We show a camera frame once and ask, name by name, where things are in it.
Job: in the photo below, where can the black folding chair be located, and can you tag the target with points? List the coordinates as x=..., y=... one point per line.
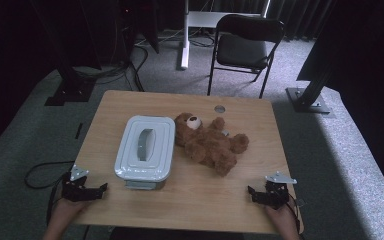
x=243, y=50

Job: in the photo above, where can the white storage box lid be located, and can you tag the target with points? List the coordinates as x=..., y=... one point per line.
x=131, y=156

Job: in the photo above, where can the white plastic storage box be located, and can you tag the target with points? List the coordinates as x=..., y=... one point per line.
x=145, y=185

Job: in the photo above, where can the black metal stand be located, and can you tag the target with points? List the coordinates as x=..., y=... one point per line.
x=308, y=98
x=70, y=86

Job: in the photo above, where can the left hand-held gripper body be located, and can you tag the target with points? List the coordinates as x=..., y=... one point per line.
x=75, y=190

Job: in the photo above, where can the round grey table grommet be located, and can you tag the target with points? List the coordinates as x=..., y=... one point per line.
x=219, y=109

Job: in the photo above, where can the dark curtain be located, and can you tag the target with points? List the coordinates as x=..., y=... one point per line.
x=300, y=16

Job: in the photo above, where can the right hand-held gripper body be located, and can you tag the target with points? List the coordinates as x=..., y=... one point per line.
x=276, y=195

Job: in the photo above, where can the person's dark clothing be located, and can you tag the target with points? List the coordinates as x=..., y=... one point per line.
x=176, y=234

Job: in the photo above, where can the white desk frame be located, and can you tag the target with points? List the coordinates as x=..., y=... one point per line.
x=188, y=30

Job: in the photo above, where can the person's right hand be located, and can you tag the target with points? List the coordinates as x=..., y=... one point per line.
x=281, y=216

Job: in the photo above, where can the person's left hand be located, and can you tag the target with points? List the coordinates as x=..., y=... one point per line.
x=67, y=208

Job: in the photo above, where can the small black floor strip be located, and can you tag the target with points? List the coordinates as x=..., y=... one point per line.
x=79, y=130

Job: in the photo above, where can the brown teddy bear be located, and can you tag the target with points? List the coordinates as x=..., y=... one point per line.
x=206, y=145

